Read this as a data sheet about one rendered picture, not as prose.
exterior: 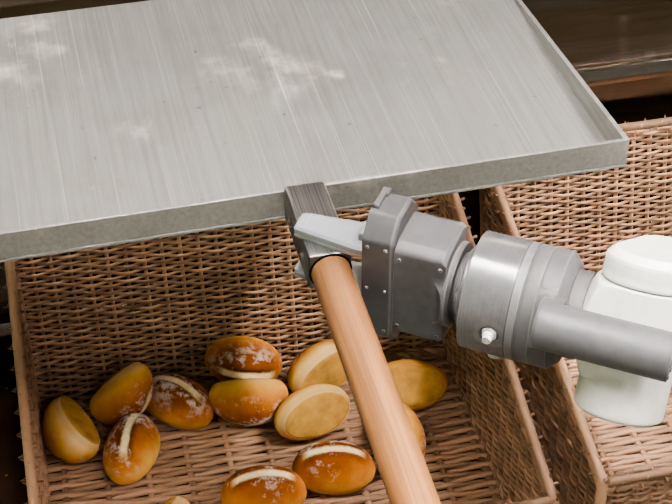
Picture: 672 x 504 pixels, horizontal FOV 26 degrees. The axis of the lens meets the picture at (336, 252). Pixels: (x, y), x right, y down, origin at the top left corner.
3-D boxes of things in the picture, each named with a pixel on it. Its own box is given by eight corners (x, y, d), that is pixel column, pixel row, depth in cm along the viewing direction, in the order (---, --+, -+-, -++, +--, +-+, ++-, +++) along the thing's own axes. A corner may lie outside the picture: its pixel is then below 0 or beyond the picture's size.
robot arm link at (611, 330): (550, 232, 109) (702, 268, 106) (521, 366, 112) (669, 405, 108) (518, 259, 98) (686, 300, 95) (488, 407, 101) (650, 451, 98)
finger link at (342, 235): (306, 215, 111) (382, 234, 109) (289, 240, 109) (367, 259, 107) (305, 198, 110) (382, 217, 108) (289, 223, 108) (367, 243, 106)
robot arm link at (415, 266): (392, 288, 117) (537, 325, 113) (349, 367, 110) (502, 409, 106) (396, 161, 108) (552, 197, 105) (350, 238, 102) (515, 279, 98)
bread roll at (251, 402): (288, 374, 179) (290, 419, 177) (287, 386, 185) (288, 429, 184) (207, 377, 178) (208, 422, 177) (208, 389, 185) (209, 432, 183)
